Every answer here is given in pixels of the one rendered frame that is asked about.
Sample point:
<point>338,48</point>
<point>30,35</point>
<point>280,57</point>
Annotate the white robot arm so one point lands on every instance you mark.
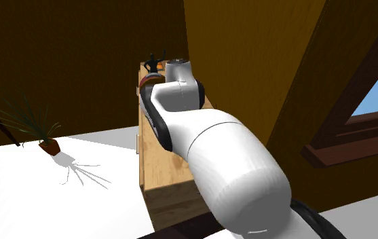
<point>238,162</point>

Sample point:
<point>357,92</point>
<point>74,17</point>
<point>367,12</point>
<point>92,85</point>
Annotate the light wooden chest of drawers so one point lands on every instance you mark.
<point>159,165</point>

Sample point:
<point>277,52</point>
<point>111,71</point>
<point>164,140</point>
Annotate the striped brown bowl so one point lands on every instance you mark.
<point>151,78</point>

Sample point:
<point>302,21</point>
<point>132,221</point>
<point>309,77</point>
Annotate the orange flat object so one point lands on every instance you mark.
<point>161,66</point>

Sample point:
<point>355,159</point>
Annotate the black human figure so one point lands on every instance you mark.
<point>152,64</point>

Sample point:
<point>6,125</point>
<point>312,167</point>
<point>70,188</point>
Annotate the potted green plant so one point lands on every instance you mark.
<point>49,145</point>

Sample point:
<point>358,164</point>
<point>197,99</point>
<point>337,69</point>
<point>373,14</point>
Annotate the dark wooden framed window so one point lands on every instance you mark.
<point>344,145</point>

